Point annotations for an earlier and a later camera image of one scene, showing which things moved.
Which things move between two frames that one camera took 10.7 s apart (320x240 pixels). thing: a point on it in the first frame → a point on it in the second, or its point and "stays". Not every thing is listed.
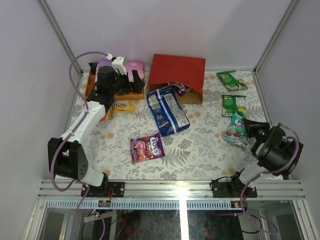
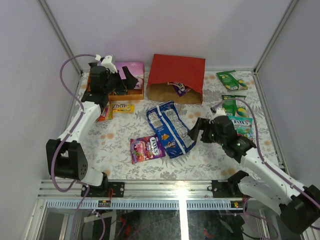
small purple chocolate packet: [181, 89] stays
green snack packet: [231, 82] stays
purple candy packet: [146, 148] stays
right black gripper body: [259, 133] → [209, 135]
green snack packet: [234, 104] stays
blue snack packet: [167, 111] → [167, 122]
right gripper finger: [251, 125] → [201, 123]
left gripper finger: [138, 83] → [130, 81]
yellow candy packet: [109, 115] stays
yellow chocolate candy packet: [123, 108] stays
